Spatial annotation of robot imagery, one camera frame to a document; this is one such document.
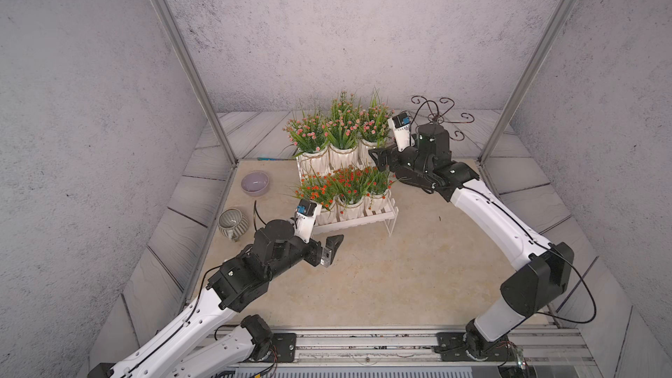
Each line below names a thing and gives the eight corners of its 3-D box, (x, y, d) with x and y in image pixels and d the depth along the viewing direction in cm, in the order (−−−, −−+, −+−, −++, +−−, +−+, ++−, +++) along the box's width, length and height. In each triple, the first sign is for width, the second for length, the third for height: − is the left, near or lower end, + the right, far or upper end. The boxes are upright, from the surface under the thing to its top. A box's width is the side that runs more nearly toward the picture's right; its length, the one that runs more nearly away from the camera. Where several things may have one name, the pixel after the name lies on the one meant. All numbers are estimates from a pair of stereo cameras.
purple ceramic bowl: (241, 198, 110) (237, 190, 106) (247, 180, 117) (244, 171, 113) (267, 198, 110) (264, 190, 106) (272, 180, 117) (269, 171, 112)
